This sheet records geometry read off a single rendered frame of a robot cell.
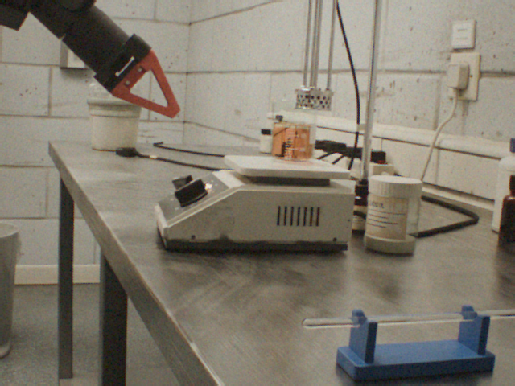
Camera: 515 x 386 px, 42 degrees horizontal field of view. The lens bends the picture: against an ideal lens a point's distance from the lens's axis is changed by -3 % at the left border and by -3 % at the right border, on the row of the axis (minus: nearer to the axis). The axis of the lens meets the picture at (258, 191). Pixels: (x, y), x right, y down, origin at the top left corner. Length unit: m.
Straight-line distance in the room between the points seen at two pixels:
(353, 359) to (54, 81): 2.75
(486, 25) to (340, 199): 0.64
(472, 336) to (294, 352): 0.12
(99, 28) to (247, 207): 0.25
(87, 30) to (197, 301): 0.35
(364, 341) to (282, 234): 0.31
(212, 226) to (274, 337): 0.24
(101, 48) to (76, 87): 2.33
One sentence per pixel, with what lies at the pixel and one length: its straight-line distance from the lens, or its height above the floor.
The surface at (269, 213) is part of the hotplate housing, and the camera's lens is 0.70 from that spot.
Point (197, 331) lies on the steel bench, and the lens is 0.48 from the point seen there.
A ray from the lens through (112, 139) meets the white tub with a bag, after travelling 1.67.
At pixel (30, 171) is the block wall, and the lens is 3.11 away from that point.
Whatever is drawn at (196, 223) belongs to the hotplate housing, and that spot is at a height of 0.78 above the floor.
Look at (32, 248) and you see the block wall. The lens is 3.17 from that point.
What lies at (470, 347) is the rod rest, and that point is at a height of 0.76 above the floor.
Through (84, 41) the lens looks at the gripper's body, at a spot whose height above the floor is 0.96.
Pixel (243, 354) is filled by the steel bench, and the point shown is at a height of 0.75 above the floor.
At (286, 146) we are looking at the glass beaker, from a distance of 0.76.
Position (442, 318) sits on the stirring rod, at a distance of 0.45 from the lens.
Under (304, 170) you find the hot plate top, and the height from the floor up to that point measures 0.84.
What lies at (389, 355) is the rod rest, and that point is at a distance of 0.44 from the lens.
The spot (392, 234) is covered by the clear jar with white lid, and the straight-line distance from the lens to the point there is 0.75.
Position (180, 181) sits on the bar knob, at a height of 0.81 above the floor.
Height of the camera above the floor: 0.92
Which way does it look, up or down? 8 degrees down
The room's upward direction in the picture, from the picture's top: 4 degrees clockwise
